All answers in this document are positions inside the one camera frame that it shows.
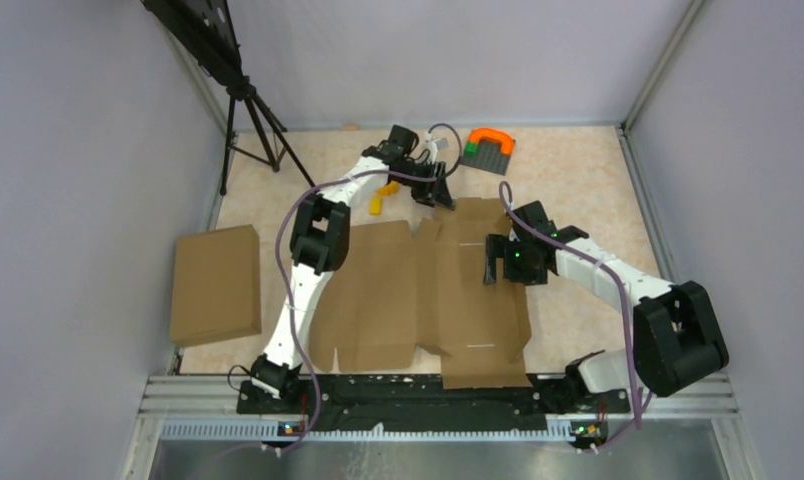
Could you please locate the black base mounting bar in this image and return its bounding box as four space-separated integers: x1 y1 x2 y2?
236 374 631 433

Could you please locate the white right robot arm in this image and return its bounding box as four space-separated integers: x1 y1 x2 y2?
483 201 730 412

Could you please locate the black tripod stand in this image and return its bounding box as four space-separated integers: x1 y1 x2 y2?
143 0 315 196

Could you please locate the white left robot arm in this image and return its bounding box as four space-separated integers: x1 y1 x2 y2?
249 124 457 414

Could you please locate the small folded cardboard box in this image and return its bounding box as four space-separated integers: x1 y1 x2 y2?
169 225 262 348

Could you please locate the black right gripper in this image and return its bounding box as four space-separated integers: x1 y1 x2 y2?
484 234 547 288

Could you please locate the green small toy brick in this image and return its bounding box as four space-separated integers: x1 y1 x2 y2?
464 141 478 156

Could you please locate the yellow rectangular block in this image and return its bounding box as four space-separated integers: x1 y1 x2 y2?
369 196 383 216

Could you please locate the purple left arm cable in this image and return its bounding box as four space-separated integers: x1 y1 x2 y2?
274 123 464 457

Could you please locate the grey lego base plate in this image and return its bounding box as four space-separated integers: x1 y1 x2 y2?
461 141 511 176

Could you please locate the aluminium front rail frame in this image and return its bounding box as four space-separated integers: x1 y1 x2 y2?
120 370 764 480

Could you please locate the orange arch toy block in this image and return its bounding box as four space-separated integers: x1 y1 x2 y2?
466 127 515 155

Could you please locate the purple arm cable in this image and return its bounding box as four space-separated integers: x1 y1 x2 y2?
274 123 464 457
497 180 656 453

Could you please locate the yellow oval toy block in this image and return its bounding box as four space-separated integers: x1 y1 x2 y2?
375 181 401 197

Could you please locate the large cardboard box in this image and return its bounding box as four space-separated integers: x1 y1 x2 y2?
307 198 531 390

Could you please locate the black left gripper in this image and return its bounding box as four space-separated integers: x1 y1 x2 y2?
393 160 454 211

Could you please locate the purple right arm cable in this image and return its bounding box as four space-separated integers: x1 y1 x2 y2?
497 180 656 453

